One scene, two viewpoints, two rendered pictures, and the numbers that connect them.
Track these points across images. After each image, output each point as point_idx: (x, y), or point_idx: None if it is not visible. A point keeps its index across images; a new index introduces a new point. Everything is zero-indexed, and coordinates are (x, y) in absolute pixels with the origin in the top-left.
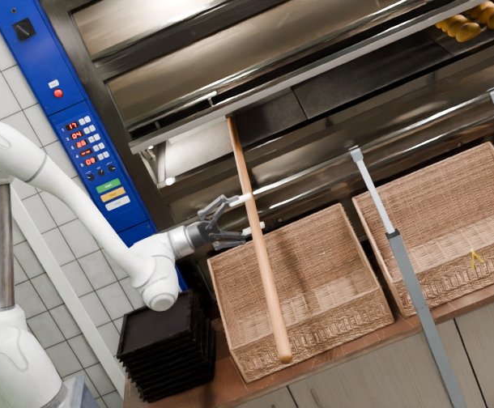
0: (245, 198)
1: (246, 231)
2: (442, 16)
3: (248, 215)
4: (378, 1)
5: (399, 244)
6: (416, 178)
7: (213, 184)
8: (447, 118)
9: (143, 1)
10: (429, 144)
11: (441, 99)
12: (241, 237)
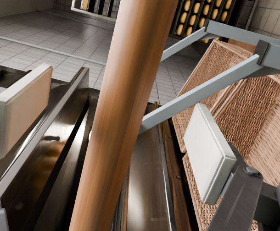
0: (35, 69)
1: (210, 159)
2: (57, 109)
3: (116, 67)
4: (10, 155)
5: (279, 46)
6: (201, 206)
7: None
8: (150, 171)
9: None
10: (168, 181)
11: (132, 171)
12: (249, 178)
